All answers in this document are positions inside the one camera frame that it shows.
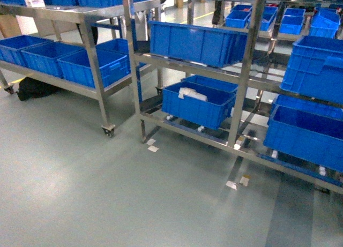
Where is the steel flow rack shelf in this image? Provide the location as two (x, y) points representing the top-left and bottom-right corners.
(122, 0), (343, 196)

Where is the blue crate upper shelf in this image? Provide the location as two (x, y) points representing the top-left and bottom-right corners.
(149, 21), (248, 68)

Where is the white plastic bag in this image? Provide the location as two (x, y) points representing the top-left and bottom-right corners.
(178, 87), (208, 101)

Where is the blue crate with white bag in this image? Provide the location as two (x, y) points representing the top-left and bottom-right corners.
(162, 81), (236, 130)

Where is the blue crate trolley right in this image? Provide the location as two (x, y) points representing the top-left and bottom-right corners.
(57, 50), (131, 88)

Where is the blue crate trolley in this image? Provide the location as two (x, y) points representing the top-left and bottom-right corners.
(22, 42), (84, 78)
(1, 35), (53, 67)
(57, 50), (131, 88)

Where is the steel trolley on casters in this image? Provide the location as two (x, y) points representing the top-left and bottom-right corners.
(0, 0), (161, 138)

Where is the blue crate trolley middle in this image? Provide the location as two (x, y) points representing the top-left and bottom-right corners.
(22, 42), (84, 78)

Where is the blue crate right lower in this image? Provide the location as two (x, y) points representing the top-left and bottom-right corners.
(264, 106), (342, 172)

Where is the black bag on floor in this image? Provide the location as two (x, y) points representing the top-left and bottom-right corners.
(16, 77), (61, 101)

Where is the blue crate right upper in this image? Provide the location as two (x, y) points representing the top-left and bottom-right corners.
(280, 35), (342, 104)

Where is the blue crate trolley left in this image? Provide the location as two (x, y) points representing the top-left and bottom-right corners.
(1, 35), (53, 67)

